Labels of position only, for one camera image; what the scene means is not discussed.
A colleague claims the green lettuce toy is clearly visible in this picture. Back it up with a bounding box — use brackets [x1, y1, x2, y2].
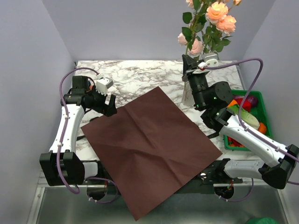
[228, 105, 260, 130]

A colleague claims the black ribbon gold lettering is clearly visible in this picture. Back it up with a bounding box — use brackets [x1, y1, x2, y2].
[76, 117, 220, 141]

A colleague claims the green object bottom edge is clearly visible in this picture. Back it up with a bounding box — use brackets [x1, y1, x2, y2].
[245, 217, 278, 224]

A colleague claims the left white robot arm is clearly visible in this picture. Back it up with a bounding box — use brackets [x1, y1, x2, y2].
[39, 76, 117, 186]

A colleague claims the pale pink flower stem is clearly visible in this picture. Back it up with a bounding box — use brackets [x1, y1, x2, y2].
[178, 33, 203, 56]

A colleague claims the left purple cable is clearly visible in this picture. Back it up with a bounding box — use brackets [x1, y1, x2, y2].
[56, 67, 120, 204]

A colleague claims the red pepper toy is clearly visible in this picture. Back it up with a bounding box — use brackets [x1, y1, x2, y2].
[235, 98, 251, 112]

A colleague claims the white ribbed ceramic vase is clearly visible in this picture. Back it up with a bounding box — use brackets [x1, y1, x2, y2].
[181, 81, 194, 106]

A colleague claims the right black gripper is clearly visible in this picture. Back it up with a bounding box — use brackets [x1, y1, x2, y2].
[182, 53, 209, 109]

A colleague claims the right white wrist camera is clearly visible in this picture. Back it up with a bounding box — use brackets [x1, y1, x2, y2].
[198, 53, 219, 70]

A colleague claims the dark red wrapping paper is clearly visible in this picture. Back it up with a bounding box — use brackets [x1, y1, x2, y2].
[82, 87, 221, 220]

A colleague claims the green plastic basket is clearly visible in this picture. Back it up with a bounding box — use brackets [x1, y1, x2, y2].
[223, 90, 273, 152]

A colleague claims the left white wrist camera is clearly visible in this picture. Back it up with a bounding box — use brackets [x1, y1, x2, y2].
[95, 77, 114, 96]

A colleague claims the orange fruit toy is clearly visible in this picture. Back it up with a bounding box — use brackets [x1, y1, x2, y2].
[227, 99, 238, 107]

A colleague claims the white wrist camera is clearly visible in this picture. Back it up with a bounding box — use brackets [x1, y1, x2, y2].
[198, 53, 219, 70]
[95, 77, 114, 96]

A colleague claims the purple onion toy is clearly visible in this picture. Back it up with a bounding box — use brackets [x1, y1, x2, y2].
[246, 96, 258, 108]

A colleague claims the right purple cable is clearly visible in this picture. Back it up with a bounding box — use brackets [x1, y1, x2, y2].
[203, 57, 299, 203]

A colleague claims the purple cable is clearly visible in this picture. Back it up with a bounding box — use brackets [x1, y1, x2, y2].
[203, 57, 299, 203]
[56, 67, 120, 204]

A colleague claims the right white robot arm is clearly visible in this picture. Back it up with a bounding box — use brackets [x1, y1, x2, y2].
[182, 53, 299, 189]

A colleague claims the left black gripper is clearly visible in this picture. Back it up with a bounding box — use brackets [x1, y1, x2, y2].
[86, 85, 118, 116]

